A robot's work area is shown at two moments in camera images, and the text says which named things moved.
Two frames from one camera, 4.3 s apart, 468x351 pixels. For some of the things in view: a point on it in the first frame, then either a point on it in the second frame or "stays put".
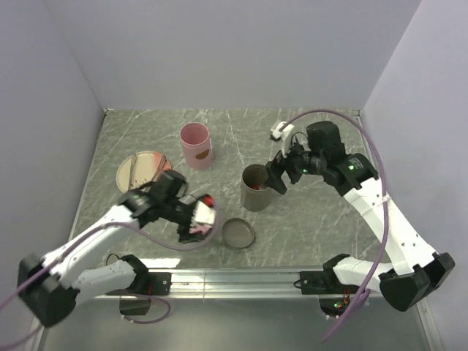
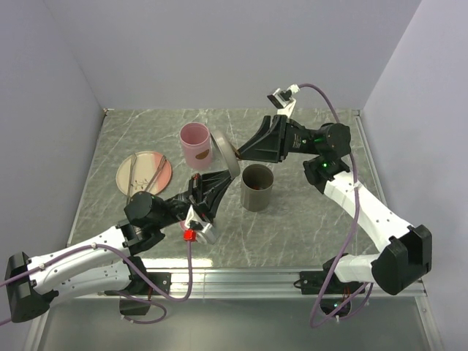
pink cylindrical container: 197,146 stays put
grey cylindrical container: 254,191 stays put
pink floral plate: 147,164 stays put
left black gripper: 185,236 to 216,184
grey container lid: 238,233 to 227,151
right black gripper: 275,170 to 269,145
